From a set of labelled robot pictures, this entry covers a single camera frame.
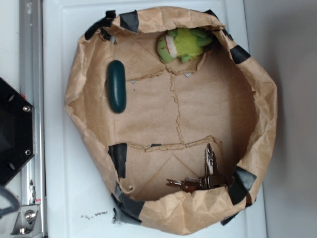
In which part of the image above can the silver key bunch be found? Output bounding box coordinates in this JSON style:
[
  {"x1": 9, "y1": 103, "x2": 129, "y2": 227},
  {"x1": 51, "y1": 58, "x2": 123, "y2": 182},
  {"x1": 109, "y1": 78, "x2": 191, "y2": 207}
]
[{"x1": 166, "y1": 143, "x2": 228, "y2": 193}]

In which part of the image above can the brown paper bag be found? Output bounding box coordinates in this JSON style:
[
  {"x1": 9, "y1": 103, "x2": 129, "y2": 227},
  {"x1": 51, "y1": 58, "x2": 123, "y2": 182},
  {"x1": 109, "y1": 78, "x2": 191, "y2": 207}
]
[{"x1": 65, "y1": 6, "x2": 277, "y2": 235}]

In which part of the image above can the dark green oblong capsule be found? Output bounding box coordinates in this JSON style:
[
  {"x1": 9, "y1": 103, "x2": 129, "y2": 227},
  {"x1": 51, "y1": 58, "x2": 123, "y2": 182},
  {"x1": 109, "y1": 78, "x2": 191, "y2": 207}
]
[{"x1": 106, "y1": 60, "x2": 127, "y2": 114}]

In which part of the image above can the green plush toy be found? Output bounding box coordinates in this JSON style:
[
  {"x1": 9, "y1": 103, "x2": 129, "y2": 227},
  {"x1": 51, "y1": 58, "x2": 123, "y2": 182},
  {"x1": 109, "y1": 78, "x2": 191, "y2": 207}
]
[{"x1": 157, "y1": 28, "x2": 213, "y2": 63}]

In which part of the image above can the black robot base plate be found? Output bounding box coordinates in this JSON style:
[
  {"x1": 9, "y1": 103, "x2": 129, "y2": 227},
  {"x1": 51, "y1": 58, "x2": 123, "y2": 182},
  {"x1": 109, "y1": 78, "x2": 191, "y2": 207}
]
[{"x1": 0, "y1": 79, "x2": 34, "y2": 186}]

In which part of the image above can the aluminium frame rail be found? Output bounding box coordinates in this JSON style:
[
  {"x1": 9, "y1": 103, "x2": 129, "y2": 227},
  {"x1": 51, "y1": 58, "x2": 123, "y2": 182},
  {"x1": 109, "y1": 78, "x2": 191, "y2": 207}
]
[{"x1": 11, "y1": 0, "x2": 48, "y2": 238}]

